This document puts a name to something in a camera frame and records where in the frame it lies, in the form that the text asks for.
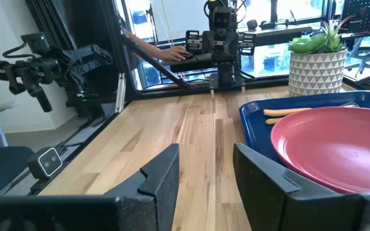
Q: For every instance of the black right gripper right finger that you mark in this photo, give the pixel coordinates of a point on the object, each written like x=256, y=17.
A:
x=268, y=199

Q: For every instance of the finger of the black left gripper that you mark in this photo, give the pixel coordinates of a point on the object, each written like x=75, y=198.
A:
x=247, y=43
x=193, y=41

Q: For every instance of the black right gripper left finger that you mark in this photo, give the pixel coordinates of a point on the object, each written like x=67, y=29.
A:
x=140, y=205

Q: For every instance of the person's forearm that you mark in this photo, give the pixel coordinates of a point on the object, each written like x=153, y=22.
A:
x=143, y=43

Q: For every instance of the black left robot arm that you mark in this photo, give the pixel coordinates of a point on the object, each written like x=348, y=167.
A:
x=226, y=73

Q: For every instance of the dark blue plastic tray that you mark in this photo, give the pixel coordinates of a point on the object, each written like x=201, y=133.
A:
x=255, y=128

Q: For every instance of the black computer mouse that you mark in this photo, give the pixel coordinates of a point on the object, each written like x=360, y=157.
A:
x=188, y=55

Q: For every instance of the person's hand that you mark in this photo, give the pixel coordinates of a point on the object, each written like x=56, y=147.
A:
x=173, y=54

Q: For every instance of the large black-framed window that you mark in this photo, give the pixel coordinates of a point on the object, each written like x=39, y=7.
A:
x=185, y=19

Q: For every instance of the black desk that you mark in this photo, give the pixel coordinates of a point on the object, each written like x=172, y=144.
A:
x=281, y=33

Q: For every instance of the black monitor stand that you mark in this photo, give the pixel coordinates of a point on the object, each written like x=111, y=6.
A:
x=274, y=16

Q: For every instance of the green succulent plant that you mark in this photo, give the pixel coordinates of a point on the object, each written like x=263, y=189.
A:
x=307, y=43

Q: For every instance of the grey white triangle-pattern planter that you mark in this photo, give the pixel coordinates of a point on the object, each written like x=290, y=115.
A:
x=316, y=73

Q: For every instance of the white aluminium bar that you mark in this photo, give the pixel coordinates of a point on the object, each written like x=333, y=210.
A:
x=120, y=93

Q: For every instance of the black perforated panel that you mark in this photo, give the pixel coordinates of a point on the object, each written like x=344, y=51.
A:
x=365, y=13

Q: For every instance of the dark blue chair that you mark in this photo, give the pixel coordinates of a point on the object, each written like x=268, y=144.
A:
x=2, y=170

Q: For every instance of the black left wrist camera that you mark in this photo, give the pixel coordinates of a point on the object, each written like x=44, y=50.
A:
x=222, y=19

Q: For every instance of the black station frame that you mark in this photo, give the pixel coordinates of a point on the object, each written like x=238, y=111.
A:
x=117, y=48

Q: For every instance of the small black depth camera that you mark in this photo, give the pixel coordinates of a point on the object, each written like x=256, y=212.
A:
x=45, y=162

